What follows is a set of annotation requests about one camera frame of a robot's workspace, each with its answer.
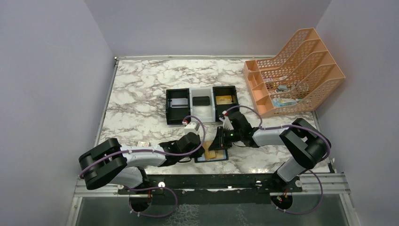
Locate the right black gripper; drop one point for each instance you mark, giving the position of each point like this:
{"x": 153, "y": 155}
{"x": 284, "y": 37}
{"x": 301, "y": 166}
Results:
{"x": 221, "y": 139}

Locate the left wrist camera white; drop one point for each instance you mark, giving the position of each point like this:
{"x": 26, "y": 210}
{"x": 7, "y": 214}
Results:
{"x": 192, "y": 127}

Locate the black card in tray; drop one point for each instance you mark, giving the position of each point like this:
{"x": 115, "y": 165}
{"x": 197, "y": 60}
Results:
{"x": 201, "y": 101}

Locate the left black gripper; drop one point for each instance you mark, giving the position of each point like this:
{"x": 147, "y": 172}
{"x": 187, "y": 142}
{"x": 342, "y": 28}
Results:
{"x": 197, "y": 151}

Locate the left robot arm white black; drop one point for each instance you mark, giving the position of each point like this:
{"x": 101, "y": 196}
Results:
{"x": 112, "y": 163}

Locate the gold VIP card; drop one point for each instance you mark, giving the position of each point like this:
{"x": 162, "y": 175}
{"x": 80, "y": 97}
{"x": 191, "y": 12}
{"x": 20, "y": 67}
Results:
{"x": 224, "y": 100}
{"x": 212, "y": 154}

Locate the silver card in tray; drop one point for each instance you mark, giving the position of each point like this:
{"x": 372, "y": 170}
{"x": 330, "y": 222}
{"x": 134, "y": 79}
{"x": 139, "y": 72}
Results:
{"x": 179, "y": 102}

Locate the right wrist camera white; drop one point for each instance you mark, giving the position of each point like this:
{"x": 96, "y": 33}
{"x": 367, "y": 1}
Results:
{"x": 226, "y": 123}

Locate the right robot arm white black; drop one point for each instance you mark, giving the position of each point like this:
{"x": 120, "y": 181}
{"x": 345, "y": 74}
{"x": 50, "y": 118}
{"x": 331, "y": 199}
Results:
{"x": 306, "y": 144}

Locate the black leather card holder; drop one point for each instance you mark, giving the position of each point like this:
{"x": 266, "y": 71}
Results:
{"x": 201, "y": 159}

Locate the black white three-compartment tray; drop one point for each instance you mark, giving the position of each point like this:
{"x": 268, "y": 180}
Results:
{"x": 207, "y": 114}

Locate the items inside file rack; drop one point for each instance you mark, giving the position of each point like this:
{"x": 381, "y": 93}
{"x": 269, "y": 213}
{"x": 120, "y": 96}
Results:
{"x": 283, "y": 91}

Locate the orange plastic file rack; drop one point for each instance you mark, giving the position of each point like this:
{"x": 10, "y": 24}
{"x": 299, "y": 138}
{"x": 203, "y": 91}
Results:
{"x": 304, "y": 57}

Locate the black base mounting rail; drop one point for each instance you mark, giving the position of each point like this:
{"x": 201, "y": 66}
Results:
{"x": 211, "y": 189}

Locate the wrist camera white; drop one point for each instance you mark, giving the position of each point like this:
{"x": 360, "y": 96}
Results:
{"x": 226, "y": 123}
{"x": 192, "y": 127}

